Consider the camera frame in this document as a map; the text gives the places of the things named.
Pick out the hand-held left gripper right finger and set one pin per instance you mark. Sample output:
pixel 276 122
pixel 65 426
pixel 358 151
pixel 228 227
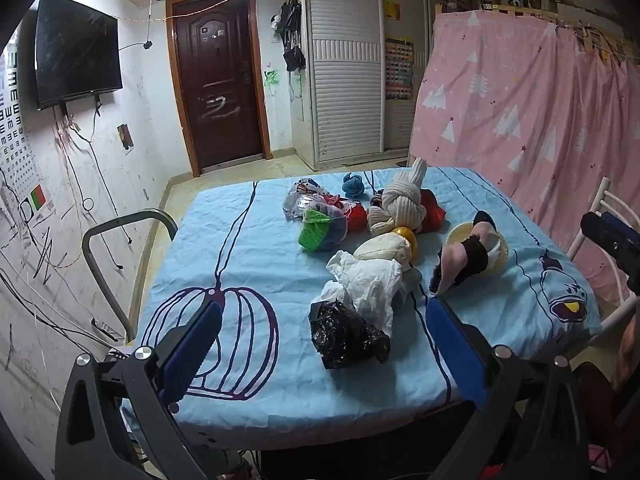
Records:
pixel 452 345

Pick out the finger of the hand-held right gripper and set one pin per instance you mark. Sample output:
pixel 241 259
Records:
pixel 620 222
pixel 600 237

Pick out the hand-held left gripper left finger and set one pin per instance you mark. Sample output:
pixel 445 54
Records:
pixel 192 355

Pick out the white plastic bag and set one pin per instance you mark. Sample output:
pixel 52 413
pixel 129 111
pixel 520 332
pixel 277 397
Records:
pixel 370 285

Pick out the printed tissue packet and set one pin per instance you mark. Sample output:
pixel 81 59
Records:
pixel 300 197

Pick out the person's right forearm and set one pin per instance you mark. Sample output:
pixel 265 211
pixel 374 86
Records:
pixel 631 350

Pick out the white metal chair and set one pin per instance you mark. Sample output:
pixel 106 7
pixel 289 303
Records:
pixel 607 195

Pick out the black and pink sock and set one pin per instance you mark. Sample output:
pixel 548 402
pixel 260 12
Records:
pixel 472 255

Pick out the cream paper bowl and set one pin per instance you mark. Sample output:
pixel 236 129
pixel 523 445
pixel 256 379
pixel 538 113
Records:
pixel 500 252

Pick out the blue printed tablecloth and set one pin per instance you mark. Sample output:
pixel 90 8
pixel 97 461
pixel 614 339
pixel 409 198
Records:
pixel 240 260

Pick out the black plastic bag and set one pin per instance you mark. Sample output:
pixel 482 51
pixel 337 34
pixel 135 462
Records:
pixel 345 335

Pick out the yellow ball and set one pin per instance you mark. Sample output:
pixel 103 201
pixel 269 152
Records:
pixel 407 237

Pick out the cream cloth bundle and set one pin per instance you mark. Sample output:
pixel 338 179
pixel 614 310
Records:
pixel 382 249

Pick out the grey metal chair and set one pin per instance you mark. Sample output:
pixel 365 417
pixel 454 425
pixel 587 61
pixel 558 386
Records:
pixel 100 255

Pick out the red cloth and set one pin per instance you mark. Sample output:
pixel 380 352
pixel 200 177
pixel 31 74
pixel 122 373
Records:
pixel 432 210

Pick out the cream knitted knot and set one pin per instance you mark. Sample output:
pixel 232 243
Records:
pixel 400 200

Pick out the red ball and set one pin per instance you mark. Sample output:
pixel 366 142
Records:
pixel 357 217

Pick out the green packet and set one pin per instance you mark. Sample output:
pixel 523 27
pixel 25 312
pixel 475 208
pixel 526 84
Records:
pixel 317 232

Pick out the pink tree-print curtain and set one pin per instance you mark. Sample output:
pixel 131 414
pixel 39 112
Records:
pixel 500 90

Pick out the blue knitted toy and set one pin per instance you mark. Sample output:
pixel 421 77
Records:
pixel 353 185

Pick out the colourful chart poster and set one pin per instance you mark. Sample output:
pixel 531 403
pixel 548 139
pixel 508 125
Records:
pixel 399 67

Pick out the dark brown door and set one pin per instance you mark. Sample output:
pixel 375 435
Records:
pixel 220 75

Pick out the eye chart poster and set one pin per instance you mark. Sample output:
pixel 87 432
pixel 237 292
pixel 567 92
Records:
pixel 15 125

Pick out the white louvered wardrobe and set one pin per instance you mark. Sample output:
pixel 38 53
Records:
pixel 345 70

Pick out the small black hanging bag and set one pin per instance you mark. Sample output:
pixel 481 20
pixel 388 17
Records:
pixel 295 59

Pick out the large black hanging bag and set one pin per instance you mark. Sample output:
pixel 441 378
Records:
pixel 291 15

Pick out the wooden bed frame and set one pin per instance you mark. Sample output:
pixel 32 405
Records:
pixel 545 12

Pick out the yellow wall sign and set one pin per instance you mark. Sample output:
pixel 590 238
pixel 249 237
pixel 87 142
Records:
pixel 392 10

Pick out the wall-mounted television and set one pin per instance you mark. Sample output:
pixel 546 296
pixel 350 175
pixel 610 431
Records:
pixel 75 50

